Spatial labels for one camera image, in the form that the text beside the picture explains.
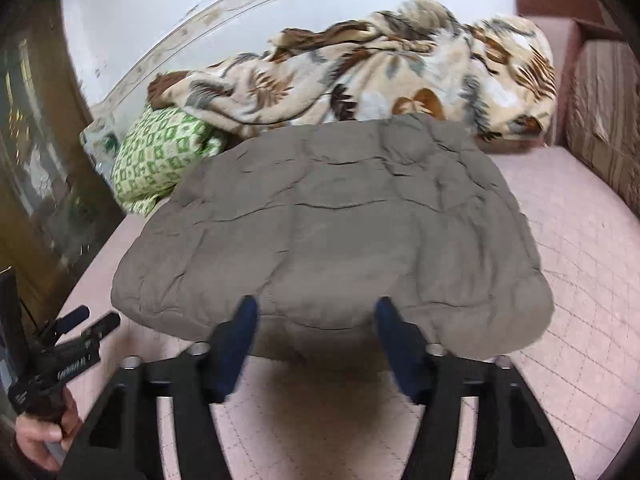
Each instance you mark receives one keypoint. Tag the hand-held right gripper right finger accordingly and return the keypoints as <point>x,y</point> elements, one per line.
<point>400,355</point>

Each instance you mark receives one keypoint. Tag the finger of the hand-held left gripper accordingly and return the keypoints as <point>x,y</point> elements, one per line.
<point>72,317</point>
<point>102,327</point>

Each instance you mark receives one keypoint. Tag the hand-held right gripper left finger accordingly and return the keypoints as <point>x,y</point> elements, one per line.
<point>232,355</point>

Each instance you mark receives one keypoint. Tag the grey-brown puffer jacket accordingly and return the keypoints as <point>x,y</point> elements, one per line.
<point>340,230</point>

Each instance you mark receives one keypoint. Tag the person's left hand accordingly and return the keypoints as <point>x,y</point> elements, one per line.
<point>37,435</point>

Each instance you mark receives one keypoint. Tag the wooden glass-door cabinet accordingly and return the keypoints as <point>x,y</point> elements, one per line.
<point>45,175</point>

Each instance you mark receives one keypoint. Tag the green patterned pillow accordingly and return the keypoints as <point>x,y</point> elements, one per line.
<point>160,155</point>

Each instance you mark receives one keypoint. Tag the pink quilted bed cover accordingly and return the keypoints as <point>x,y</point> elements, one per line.
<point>575,240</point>

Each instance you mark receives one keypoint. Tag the leaf print fleece blanket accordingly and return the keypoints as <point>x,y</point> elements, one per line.
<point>350,80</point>

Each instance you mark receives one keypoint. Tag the striped floral cushion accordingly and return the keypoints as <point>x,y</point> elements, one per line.
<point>605,115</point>

